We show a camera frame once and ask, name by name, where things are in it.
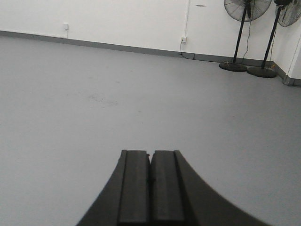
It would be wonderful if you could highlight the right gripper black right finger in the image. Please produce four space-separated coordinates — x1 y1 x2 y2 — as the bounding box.
150 150 266 226

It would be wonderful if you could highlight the white wall socket left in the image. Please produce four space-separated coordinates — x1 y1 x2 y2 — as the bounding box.
63 23 69 31

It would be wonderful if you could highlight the black pedestal fan left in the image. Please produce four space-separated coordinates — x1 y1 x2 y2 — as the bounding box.
219 0 271 72

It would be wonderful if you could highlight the black pedestal fan right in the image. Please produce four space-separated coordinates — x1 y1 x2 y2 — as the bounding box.
247 0 301 78

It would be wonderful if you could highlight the white wall socket with plug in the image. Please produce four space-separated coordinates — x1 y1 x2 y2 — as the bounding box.
181 36 187 44

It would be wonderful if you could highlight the black power cable on wall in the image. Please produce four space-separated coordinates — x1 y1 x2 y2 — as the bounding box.
179 40 195 59

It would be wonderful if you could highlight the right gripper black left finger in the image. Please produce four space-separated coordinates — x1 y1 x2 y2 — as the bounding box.
78 150 150 226

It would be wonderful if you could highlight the black pedestal fan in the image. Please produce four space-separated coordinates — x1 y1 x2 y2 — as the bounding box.
247 0 301 78
219 0 271 72

